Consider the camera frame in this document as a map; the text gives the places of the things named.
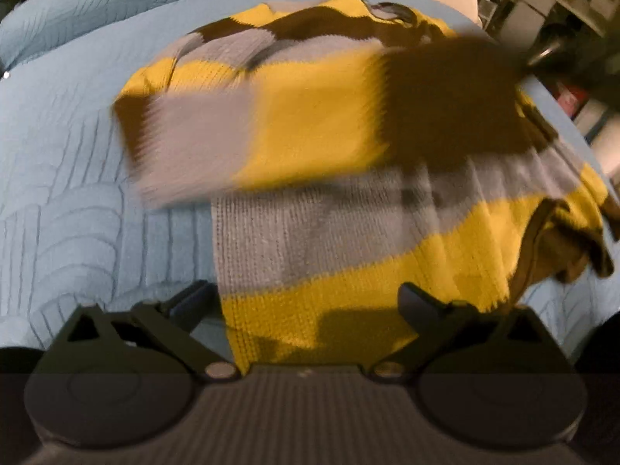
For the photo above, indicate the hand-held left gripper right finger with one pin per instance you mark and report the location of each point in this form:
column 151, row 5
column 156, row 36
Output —
column 416, row 307

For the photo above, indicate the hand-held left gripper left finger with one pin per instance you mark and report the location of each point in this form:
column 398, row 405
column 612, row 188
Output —
column 193, row 307

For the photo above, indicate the striped yellow brown grey sweater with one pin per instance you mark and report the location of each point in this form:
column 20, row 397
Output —
column 315, row 106

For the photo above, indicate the red plastic bucket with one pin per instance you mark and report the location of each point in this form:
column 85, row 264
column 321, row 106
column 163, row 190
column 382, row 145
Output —
column 571, row 94

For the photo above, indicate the blue quilted pillow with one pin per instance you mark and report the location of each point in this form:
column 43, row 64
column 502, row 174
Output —
column 97, row 5

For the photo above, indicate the white cabinet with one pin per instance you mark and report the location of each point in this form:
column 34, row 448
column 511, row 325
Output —
column 537, row 2

